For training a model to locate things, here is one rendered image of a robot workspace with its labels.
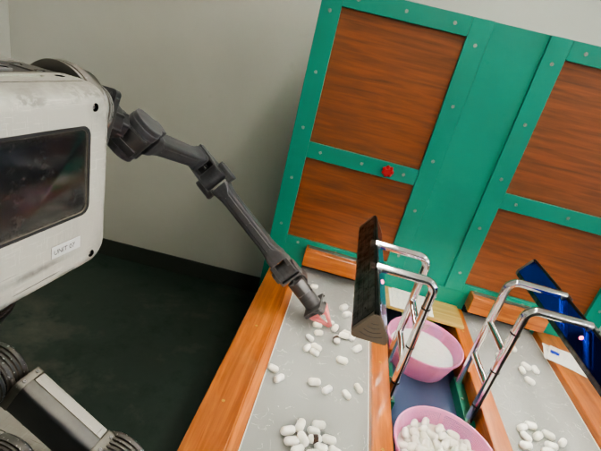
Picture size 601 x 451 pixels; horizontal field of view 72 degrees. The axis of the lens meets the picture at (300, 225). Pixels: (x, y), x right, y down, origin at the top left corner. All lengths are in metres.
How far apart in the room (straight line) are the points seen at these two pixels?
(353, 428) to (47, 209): 0.86
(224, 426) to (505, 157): 1.25
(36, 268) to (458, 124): 1.33
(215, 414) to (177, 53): 2.00
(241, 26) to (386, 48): 1.12
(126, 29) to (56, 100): 2.01
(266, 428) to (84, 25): 2.35
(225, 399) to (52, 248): 0.56
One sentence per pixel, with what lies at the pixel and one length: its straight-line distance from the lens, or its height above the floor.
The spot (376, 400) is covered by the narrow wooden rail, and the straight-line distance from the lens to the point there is 1.24.
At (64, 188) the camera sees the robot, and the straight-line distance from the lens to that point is 0.76.
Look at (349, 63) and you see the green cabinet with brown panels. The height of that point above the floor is 1.56.
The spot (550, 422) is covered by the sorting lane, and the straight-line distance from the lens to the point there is 1.56.
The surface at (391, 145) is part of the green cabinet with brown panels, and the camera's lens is 1.57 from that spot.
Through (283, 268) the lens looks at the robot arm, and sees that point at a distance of 1.33.
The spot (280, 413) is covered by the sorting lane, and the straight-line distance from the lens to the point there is 1.14.
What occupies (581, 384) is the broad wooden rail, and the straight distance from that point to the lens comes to 1.78.
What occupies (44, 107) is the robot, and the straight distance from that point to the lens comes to 0.69.
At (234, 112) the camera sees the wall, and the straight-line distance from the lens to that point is 2.51.
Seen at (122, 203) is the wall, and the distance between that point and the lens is 2.93.
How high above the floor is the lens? 1.58
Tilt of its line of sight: 23 degrees down
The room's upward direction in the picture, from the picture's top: 14 degrees clockwise
